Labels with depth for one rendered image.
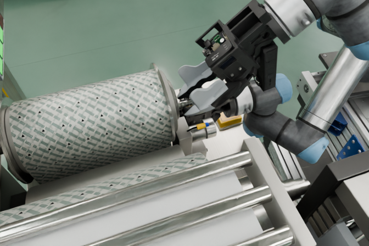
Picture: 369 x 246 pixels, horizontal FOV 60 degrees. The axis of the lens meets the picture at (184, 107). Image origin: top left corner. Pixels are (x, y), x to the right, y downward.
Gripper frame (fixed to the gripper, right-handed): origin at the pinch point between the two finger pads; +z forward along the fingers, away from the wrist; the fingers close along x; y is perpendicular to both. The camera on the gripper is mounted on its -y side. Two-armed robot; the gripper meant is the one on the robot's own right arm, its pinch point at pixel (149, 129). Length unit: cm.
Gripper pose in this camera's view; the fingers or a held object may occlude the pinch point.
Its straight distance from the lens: 74.2
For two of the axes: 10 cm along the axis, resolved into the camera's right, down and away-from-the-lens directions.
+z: -9.5, 2.6, -2.0
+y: 0.0, -6.2, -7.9
